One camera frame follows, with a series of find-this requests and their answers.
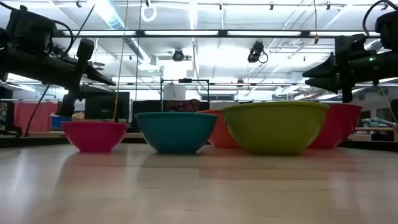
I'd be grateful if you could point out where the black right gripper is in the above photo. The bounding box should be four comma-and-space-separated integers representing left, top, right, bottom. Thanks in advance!
302, 33, 374, 104

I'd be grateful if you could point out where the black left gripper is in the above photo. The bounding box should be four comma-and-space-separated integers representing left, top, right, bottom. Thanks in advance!
57, 37, 117, 118

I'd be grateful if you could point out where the stack of rainbow nested bowls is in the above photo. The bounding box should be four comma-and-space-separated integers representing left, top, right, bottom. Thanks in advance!
308, 103, 363, 149

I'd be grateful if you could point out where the small pink plastic bowl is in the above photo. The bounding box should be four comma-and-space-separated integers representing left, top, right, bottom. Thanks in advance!
62, 121, 130, 154

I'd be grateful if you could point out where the lime green plastic bowl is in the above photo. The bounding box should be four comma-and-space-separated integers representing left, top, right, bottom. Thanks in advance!
221, 101, 330, 156

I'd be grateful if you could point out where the teal plastic bowl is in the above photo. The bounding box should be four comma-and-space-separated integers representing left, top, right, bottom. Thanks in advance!
134, 111, 219, 154

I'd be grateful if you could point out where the orange plastic bowl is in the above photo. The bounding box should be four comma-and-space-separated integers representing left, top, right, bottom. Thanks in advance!
198, 109, 241, 149

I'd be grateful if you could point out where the black monitor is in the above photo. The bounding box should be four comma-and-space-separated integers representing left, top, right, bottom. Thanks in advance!
84, 91, 131, 123

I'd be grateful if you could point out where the blue bin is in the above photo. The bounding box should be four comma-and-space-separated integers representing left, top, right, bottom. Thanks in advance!
50, 115, 73, 129

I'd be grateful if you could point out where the red cloth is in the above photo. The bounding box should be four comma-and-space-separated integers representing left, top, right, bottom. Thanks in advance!
14, 100, 60, 133

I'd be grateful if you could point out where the white bucket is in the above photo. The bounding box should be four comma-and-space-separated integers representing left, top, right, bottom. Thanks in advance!
162, 84, 187, 101

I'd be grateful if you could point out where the black round ceiling fixture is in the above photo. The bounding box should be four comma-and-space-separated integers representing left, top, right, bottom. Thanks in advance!
171, 48, 185, 62

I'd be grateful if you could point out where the thin yellow hanging cable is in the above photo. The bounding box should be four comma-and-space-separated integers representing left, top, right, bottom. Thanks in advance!
112, 0, 129, 123

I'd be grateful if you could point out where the hanging cable with yellow tip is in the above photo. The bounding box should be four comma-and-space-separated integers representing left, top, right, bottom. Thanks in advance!
312, 0, 321, 45

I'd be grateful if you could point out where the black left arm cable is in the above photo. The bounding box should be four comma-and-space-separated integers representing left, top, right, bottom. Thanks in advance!
51, 3, 96, 58

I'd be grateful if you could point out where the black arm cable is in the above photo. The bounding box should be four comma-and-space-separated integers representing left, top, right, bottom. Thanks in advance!
51, 3, 96, 58
361, 0, 391, 38

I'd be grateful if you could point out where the black metal stand frame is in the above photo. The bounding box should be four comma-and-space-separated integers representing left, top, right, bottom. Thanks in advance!
159, 78, 210, 113

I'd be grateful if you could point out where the black overhead camera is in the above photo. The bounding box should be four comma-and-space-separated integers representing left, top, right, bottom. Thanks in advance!
247, 40, 269, 65

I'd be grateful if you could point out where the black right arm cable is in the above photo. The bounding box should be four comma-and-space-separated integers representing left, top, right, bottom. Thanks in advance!
361, 0, 391, 38

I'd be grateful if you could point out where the white hanging ring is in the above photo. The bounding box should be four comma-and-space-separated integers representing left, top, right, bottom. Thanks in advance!
140, 2, 157, 23

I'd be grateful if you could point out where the black overhead frame beam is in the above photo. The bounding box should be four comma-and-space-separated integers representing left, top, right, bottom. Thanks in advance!
52, 29, 382, 39

